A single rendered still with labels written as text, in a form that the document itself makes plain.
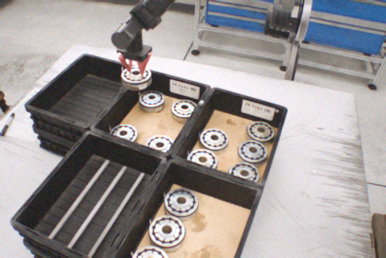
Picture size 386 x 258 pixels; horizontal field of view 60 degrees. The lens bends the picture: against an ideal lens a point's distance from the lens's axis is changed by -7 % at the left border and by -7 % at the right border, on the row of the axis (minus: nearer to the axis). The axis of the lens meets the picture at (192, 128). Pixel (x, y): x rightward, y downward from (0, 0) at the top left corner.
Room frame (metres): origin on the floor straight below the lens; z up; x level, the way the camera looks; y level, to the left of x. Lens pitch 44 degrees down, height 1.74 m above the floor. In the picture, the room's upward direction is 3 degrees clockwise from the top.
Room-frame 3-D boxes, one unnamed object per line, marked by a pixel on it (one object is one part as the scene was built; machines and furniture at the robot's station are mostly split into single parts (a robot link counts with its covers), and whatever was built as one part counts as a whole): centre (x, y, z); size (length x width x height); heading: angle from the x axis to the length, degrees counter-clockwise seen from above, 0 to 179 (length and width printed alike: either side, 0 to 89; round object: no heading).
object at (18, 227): (0.58, 0.28, 0.92); 0.40 x 0.30 x 0.02; 160
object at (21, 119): (1.14, 0.74, 0.70); 0.33 x 0.23 x 0.01; 168
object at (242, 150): (0.83, -0.21, 0.86); 0.10 x 0.10 x 0.01
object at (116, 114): (0.96, 0.14, 0.87); 0.40 x 0.30 x 0.11; 160
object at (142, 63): (0.98, 0.19, 1.10); 0.07 x 0.07 x 0.09; 70
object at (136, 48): (0.99, 0.20, 1.17); 0.10 x 0.07 x 0.07; 70
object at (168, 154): (0.96, 0.14, 0.92); 0.40 x 0.30 x 0.02; 160
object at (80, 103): (1.06, 0.42, 0.87); 0.40 x 0.30 x 0.11; 160
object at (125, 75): (0.99, 0.20, 1.04); 0.10 x 0.10 x 0.01
